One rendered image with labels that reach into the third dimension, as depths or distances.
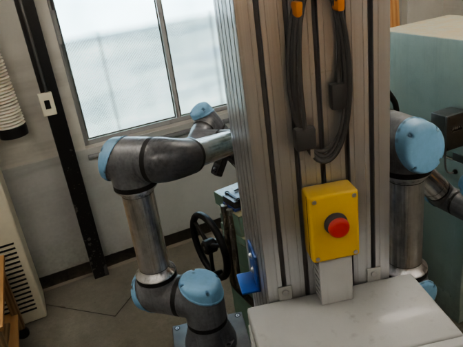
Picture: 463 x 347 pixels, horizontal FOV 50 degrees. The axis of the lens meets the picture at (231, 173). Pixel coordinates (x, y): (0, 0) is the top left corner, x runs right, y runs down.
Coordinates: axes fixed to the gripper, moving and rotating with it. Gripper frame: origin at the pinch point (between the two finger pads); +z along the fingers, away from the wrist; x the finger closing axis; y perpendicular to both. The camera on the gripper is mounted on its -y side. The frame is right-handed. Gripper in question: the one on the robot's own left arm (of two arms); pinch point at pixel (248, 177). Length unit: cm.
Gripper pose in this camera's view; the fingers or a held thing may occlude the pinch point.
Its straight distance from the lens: 185.7
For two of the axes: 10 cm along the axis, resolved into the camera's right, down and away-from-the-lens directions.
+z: 5.3, 6.2, 5.8
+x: -5.3, -2.9, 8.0
